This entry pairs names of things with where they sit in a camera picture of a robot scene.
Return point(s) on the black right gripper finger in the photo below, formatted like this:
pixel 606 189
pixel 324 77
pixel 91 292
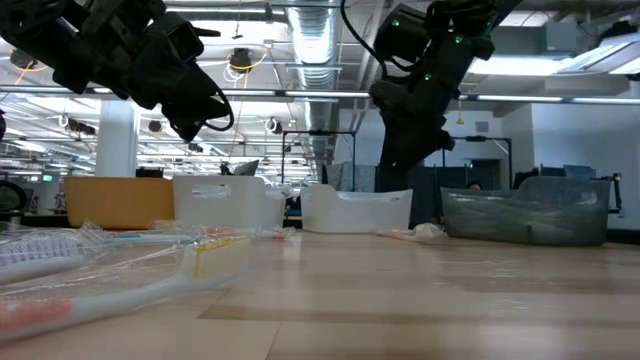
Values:
pixel 397 172

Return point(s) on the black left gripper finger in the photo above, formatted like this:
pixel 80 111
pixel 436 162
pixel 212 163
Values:
pixel 187 131

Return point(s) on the orange toothbrush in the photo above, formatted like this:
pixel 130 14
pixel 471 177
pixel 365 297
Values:
pixel 220 231
pixel 125 295
pixel 427 231

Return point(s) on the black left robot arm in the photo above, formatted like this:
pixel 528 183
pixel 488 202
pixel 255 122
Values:
pixel 50 35

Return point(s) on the dark office partition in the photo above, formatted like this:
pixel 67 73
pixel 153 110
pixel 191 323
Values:
pixel 450 175

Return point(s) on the wide white plastic bin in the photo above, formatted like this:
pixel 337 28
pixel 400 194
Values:
pixel 350 215

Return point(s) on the background computer monitor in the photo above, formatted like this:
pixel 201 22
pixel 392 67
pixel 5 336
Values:
pixel 247 167

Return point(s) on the black ceiling device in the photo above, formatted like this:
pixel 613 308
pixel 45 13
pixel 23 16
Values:
pixel 241 60
pixel 20 59

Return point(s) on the white pillar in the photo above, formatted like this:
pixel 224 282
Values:
pixel 117 150

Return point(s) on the person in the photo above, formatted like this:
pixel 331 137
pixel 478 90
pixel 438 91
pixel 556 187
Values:
pixel 474 186

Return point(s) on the narrow white plastic bin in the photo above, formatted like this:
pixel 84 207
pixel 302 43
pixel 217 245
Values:
pixel 225 207

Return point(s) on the yellow plastic bin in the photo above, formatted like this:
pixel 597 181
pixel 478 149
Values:
pixel 120 200

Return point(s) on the blue wrapped toothbrush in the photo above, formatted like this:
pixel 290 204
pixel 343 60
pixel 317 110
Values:
pixel 135 236

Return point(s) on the brown plastic bin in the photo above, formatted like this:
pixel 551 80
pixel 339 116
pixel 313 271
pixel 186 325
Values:
pixel 525 215

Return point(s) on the purple wrapped toothbrush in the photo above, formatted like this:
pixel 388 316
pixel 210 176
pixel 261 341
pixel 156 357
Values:
pixel 35 252

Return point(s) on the black background stand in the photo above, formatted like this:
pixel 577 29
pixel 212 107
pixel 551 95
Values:
pixel 618 192

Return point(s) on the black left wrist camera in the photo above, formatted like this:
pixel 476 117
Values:
pixel 182 35

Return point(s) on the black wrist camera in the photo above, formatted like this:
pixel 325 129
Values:
pixel 182 35
pixel 400 35

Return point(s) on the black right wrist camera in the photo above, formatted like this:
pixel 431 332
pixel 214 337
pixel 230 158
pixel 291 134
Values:
pixel 400 35

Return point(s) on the black gantry frame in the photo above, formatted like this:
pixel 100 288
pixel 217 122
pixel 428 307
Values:
pixel 500 138
pixel 300 132

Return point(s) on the long ceiling light rail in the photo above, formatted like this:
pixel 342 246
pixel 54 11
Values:
pixel 300 93

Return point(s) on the silver ventilation duct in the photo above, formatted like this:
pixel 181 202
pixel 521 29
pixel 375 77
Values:
pixel 315 50

